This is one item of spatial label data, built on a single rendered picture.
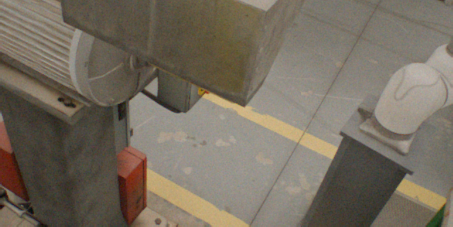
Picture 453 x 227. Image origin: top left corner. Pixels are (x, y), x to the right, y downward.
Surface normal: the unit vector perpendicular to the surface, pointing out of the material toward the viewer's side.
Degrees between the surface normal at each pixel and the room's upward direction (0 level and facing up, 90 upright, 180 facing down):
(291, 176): 0
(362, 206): 90
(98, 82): 94
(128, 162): 0
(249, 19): 90
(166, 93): 90
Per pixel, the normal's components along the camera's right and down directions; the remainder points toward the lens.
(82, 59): -0.41, 0.29
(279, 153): 0.13, -0.72
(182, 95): -0.48, 0.56
